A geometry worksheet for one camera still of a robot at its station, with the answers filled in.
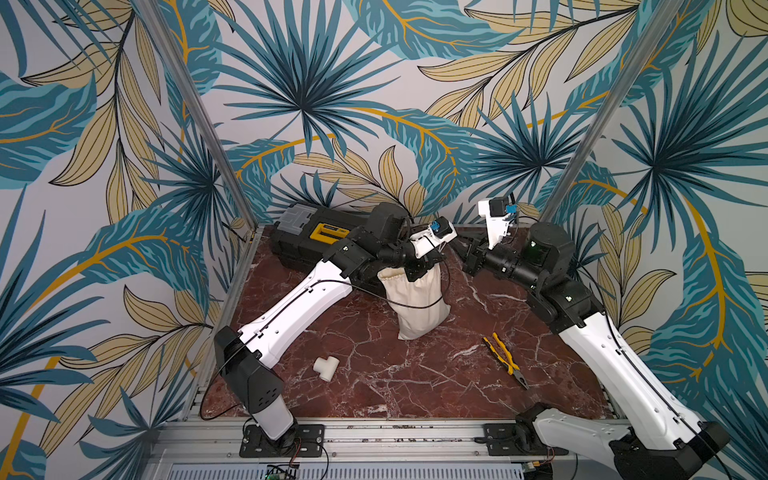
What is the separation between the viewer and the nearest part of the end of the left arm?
0.60m

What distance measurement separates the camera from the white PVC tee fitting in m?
0.83

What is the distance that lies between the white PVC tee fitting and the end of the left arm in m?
0.39
